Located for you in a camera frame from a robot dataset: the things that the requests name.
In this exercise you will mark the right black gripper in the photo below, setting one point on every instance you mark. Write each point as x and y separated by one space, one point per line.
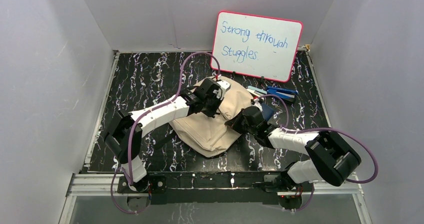
234 123

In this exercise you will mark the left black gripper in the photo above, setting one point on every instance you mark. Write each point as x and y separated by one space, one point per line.
214 101

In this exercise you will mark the beige canvas backpack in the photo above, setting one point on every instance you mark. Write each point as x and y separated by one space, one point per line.
210 136

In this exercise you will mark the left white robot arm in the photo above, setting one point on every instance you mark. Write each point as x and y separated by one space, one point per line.
124 133

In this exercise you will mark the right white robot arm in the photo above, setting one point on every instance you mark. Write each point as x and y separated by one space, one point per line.
331 158

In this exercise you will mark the light blue white stapler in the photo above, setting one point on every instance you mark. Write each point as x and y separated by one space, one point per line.
256 92

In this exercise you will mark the blue black stapler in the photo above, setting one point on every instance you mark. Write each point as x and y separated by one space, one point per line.
286 95

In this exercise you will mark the pink framed whiteboard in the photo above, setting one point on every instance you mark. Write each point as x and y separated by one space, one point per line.
256 46

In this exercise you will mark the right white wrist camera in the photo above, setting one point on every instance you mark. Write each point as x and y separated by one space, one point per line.
257 102

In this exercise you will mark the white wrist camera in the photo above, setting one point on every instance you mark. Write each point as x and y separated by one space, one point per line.
224 85
257 102

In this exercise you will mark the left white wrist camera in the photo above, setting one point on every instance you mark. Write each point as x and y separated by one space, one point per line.
224 85

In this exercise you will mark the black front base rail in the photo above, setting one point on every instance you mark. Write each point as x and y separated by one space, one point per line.
218 187

